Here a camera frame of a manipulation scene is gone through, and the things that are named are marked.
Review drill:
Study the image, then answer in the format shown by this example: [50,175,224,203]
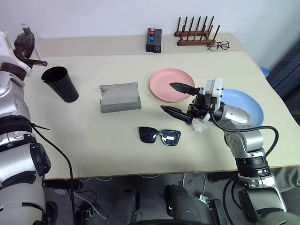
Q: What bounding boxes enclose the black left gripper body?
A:
[13,31,36,63]

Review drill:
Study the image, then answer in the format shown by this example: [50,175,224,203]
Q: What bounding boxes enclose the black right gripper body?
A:
[187,86,213,123]

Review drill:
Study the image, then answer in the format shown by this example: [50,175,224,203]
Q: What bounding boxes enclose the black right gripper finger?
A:
[169,82,201,96]
[160,105,194,125]

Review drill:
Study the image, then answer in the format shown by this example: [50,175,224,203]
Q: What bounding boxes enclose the black plastic cup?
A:
[41,66,79,104]

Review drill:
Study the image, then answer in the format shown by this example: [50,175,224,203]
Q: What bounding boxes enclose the crumpled white tissue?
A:
[190,118,209,135]

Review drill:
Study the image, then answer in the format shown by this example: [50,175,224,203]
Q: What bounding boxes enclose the pink plate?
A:
[149,68,196,103]

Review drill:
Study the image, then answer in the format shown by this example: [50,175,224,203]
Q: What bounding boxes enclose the black sunglasses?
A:
[138,126,182,147]

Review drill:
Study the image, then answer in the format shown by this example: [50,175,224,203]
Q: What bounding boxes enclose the brown wooden peg rack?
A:
[173,15,221,46]

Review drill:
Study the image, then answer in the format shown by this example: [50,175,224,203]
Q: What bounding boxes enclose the blue plate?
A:
[219,88,264,128]

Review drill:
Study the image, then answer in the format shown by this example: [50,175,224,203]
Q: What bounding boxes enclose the black-rimmed clear eyeglasses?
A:
[206,40,231,52]

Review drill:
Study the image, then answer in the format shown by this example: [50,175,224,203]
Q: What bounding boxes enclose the black rectangular box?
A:
[152,29,163,54]

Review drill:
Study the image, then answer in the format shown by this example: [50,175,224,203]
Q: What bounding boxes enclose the black marker holder box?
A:
[145,28,156,53]

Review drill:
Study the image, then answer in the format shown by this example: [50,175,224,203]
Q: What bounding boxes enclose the dark rounded shape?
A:
[106,187,141,225]
[165,184,207,225]

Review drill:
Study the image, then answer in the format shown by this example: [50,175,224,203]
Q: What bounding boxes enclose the dark office chair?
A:
[266,38,300,111]

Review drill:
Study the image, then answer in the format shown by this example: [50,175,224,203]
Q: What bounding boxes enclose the dark green fabric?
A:
[269,165,300,214]

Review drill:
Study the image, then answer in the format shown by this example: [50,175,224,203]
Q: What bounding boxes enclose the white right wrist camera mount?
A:
[199,77,223,123]

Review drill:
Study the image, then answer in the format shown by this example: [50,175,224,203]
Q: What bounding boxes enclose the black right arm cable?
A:
[209,112,280,165]

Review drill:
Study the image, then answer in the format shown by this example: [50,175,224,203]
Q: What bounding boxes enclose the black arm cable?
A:
[30,121,79,225]
[209,112,280,165]

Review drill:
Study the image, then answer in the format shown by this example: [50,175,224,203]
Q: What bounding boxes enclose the white floor cable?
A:
[79,174,162,182]

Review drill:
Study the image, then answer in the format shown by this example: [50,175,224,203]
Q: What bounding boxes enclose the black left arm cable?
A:
[30,121,79,225]

